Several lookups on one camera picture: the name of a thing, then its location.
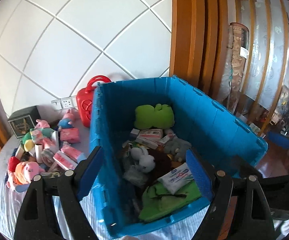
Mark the orange pink pig plush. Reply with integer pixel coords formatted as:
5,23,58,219
6,157,45,191

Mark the pink tissue pack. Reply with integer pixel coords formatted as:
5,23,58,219
60,128,80,144
53,151,78,170
60,145,86,163

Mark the blue plastic crate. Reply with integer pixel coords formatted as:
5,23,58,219
90,76,268,238

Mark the pink green pig plush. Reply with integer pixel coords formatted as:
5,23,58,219
22,119,55,145

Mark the rolled patterned carpet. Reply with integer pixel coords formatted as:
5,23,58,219
227,22,249,113

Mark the white blue wet wipes pack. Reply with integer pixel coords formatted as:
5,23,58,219
158,163,194,194

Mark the dark green gift box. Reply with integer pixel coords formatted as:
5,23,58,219
8,106,40,138

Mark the green dinosaur plush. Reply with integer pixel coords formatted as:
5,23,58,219
138,181,202,223

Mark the grey elephant plush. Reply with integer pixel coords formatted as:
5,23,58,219
163,138,192,163

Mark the blue pig plush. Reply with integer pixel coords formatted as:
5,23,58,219
58,108,76,131

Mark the white rabbit plush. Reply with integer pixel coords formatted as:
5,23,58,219
129,146,155,173

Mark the red plastic toy case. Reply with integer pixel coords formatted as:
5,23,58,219
76,75,111,128

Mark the pink white medicine box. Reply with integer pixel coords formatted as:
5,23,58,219
138,128,163,141

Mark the green plush toy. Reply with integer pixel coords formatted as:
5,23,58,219
134,103,175,129

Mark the white wall socket strip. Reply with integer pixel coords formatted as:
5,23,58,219
51,96,77,110

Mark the wooden door frame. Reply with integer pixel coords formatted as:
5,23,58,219
169,0,228,99

